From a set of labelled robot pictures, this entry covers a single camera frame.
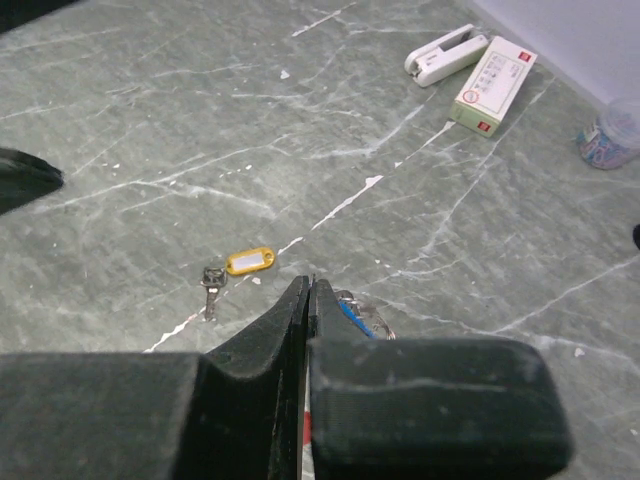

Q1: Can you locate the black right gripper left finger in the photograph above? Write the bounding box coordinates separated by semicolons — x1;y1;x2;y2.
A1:
1;276;309;479

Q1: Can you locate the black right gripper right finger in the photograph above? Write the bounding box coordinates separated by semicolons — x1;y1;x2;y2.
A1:
309;280;574;479

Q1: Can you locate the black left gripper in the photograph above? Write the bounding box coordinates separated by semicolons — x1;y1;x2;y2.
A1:
0;0;77;34

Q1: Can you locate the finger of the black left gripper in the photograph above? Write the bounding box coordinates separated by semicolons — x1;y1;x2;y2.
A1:
0;147;64;215

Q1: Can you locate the blue key tag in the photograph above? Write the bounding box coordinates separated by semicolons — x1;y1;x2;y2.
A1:
338;298;377;339

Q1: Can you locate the metal key holder red handle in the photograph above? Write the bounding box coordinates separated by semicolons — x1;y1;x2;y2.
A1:
301;290;396;480

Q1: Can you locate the yellow key tag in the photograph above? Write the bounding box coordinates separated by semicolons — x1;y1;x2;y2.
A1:
226;247;276;276

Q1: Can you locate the green white staple box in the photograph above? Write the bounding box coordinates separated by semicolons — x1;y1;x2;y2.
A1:
449;36;538;138

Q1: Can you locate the white stapler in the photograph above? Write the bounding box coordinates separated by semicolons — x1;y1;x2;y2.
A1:
404;24;489;88

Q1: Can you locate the clear jar of clips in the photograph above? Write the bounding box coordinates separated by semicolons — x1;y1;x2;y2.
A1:
576;97;639;170

